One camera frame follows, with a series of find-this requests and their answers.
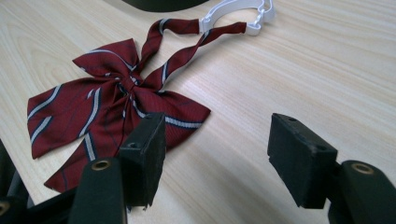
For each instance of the dark red striped bow tie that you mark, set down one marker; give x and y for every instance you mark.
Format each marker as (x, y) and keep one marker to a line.
(106, 105)

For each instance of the dark rounded object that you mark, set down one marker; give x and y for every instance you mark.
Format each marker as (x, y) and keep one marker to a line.
(163, 4)

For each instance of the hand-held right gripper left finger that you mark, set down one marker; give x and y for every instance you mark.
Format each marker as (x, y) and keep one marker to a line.
(140, 161)

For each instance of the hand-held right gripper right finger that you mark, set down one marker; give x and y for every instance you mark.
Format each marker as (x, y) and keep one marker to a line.
(305, 161)

